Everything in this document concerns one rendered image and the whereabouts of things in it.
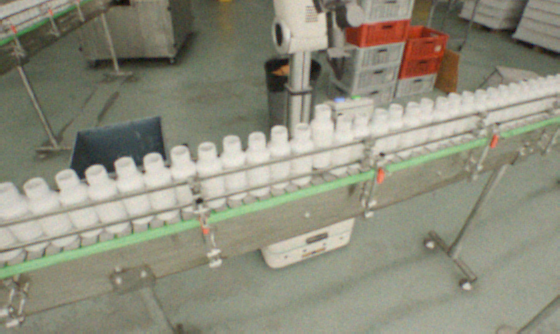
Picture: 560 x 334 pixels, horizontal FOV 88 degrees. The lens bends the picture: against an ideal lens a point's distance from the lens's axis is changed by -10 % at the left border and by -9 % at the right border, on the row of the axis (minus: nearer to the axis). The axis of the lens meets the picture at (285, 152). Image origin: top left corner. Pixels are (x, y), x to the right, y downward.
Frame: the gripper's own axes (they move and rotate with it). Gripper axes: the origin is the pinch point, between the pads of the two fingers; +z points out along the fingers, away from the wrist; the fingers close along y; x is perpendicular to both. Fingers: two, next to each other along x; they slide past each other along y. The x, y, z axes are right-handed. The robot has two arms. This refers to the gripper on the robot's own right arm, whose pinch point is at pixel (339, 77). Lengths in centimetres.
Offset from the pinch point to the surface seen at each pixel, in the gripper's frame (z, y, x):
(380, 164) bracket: 19.5, -4.9, -25.8
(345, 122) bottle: 9.6, -9.0, -16.7
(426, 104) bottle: 8.7, 17.6, -18.6
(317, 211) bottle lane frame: 34.1, -18.0, -14.3
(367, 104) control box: 9.1, 7.3, -4.0
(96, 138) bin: 13, -80, 45
